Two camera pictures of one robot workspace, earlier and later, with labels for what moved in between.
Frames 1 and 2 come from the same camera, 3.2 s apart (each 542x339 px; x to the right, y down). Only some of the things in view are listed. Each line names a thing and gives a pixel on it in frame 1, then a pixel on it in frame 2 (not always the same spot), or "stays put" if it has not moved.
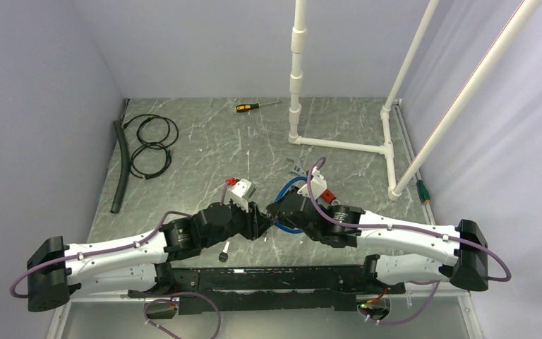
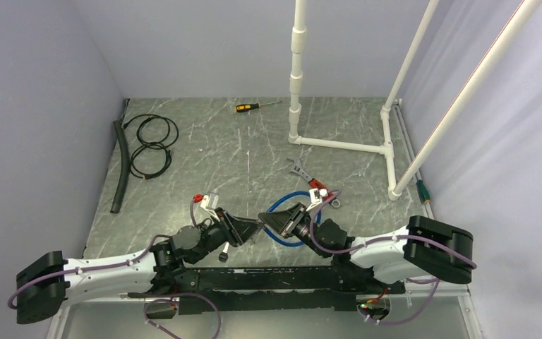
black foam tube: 122,189 stays put
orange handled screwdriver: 243,108 stays put
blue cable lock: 276,199 -> 279,197
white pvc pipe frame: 387,148 stays put
